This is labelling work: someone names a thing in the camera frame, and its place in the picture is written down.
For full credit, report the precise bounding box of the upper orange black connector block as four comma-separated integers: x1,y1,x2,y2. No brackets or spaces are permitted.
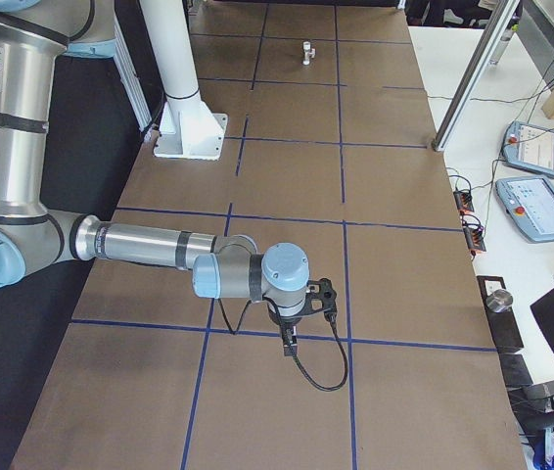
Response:
453,190,474,214

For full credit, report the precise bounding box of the orange black connector block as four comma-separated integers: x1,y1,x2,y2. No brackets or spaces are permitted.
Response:
453,190,474,214
461,214,486,256

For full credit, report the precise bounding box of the teach pendant tablet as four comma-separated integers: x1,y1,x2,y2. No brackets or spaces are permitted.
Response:
495,176,554,243
501,120,554,178

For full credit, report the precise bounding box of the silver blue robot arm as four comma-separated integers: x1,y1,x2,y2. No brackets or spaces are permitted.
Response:
0,1,312,354

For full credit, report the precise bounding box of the white pedestal column with base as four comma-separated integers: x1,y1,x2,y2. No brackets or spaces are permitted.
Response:
140,0,228,161

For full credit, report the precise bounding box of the aluminium frame post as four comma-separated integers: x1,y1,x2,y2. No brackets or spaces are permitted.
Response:
432,0,520,152

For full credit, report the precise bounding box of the black flat plate stack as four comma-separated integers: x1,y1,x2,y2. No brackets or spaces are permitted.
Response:
477,275,532,389

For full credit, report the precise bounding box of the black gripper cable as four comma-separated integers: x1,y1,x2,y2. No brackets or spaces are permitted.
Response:
212,298,348,392

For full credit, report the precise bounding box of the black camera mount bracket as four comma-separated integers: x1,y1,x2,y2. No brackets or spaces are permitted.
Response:
300,278,338,322

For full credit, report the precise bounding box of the lower orange black connector block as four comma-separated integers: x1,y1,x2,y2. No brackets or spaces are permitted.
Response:
461,214,486,256

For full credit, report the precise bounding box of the lower teach pendant tablet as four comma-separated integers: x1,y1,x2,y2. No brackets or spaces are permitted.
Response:
495,176,554,243

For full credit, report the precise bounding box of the white PPR valve fitting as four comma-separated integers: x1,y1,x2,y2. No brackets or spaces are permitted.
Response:
301,41,316,66

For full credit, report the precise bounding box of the silver metal cylinder weight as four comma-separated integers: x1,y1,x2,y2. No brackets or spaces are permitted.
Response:
485,289,513,313

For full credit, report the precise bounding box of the black chair armrest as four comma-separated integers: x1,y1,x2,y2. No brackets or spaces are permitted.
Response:
514,410,554,435

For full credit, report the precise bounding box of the upper teach pendant tablet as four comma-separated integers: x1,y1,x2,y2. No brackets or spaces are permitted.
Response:
501,120,554,178

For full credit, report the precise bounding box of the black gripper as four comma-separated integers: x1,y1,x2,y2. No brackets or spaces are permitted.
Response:
279,316,300,356

